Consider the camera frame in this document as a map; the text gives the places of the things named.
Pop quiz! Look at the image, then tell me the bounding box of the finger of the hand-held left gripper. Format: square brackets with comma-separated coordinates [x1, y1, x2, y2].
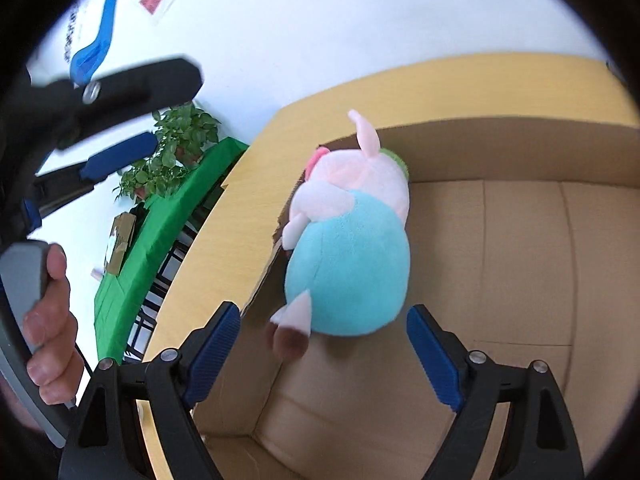
[32, 131, 160, 221]
[27, 56, 206, 153]

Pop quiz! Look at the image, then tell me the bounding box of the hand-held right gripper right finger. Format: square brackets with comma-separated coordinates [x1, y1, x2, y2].
[406, 304, 586, 480]

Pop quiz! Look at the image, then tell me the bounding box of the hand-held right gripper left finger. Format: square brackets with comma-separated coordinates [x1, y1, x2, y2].
[59, 301, 242, 480]

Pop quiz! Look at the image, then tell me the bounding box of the teal and pink plush pig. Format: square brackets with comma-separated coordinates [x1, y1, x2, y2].
[270, 108, 412, 362]

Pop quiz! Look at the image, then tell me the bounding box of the cardboard box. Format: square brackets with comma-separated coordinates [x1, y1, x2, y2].
[192, 119, 640, 480]

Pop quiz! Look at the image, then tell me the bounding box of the person's left hand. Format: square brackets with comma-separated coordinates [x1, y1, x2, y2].
[22, 242, 80, 407]

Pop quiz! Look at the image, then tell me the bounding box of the potted green plant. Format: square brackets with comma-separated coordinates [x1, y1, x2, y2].
[114, 157, 193, 206]
[151, 102, 222, 167]

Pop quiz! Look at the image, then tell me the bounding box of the blue and white banner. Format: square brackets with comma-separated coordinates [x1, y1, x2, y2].
[52, 0, 141, 87]

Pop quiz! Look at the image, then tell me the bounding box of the small brown cardboard carton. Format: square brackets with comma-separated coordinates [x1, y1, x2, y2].
[102, 212, 137, 277]

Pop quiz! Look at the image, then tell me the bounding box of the green tablecloth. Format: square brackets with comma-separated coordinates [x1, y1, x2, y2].
[94, 136, 249, 366]

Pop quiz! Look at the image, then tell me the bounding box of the black grid frame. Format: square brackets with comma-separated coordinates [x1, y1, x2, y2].
[124, 217, 203, 362]

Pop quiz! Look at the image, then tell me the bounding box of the thin black cable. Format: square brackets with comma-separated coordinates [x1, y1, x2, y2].
[74, 339, 97, 377]

